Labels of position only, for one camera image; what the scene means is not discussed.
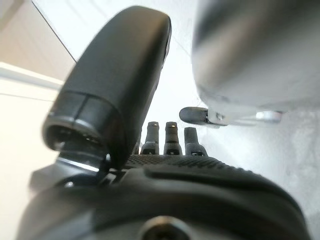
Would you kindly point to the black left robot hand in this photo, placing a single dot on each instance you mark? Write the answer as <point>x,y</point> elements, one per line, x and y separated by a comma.
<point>120,75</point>

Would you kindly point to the silver left robot leg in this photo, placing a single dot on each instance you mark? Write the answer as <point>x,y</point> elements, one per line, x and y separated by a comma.
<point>250,50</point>

